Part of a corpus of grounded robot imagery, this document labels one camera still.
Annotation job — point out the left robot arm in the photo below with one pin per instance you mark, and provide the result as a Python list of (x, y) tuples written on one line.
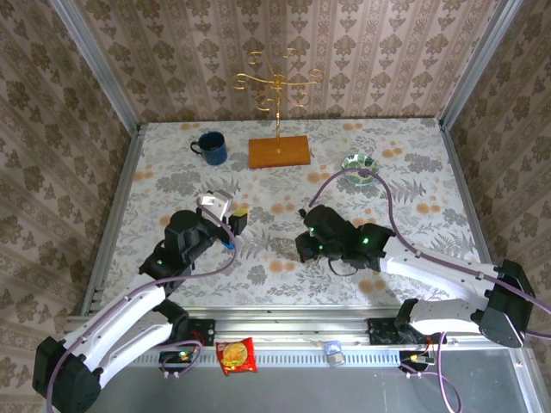
[(129, 305)]

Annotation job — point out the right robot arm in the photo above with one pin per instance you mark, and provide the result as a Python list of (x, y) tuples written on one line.
[(435, 264)]

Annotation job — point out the leaf pattern bowl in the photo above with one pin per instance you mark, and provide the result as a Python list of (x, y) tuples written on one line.
[(359, 162)]

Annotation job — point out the blue enamel mug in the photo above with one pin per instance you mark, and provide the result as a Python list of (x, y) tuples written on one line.
[(214, 150)]

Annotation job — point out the gold stand with wooden base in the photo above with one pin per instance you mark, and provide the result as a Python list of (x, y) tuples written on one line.
[(280, 150)]

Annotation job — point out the small controller board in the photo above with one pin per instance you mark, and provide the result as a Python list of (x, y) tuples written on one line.
[(413, 357), (178, 356)]

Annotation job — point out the small blue white jar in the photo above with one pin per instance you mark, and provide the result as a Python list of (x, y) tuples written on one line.
[(334, 353)]

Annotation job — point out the red snack packet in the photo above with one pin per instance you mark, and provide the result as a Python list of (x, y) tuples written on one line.
[(236, 355)]

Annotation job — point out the aluminium table edge rail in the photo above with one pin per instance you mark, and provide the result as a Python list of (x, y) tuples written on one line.
[(116, 215), (467, 193)]

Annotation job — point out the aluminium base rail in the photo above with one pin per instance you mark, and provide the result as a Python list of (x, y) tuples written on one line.
[(292, 329)]

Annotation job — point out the aluminium frame post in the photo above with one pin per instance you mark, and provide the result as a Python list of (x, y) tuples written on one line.
[(97, 73), (478, 64)]

